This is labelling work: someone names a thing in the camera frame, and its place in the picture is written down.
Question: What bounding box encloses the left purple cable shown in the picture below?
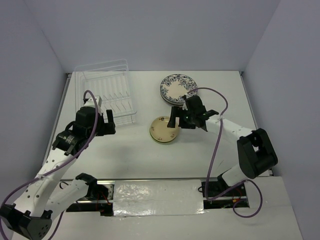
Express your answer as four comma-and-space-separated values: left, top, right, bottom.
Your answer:
0, 90, 100, 240

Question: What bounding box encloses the silver foil tape patch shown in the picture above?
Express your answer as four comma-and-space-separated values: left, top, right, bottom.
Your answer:
112, 179, 205, 217

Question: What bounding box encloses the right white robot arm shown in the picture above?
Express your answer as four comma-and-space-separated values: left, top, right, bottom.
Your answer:
167, 95, 278, 196

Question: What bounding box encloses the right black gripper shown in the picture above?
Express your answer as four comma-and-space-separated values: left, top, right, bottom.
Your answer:
167, 106, 196, 130

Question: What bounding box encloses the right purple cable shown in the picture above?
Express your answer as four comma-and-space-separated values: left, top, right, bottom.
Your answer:
184, 86, 263, 218

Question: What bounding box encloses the dark patterned plate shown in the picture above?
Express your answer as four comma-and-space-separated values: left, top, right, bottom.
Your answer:
159, 74, 198, 98

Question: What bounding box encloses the teal green plate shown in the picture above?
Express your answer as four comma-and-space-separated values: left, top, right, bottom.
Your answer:
151, 135, 177, 145

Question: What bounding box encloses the white pink plate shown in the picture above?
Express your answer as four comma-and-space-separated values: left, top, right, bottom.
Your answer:
160, 93, 185, 106

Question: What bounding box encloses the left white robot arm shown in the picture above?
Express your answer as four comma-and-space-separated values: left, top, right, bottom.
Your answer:
0, 106, 116, 240

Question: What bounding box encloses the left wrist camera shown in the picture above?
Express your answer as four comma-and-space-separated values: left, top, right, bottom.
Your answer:
83, 95, 103, 115

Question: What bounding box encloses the white wire dish rack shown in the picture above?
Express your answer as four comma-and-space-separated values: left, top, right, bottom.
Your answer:
74, 59, 137, 127

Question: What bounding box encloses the purple cable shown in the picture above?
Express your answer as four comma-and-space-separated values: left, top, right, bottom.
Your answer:
0, 90, 100, 240
184, 86, 263, 218

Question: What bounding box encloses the beige plate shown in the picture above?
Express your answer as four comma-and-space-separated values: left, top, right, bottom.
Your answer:
149, 116, 180, 139

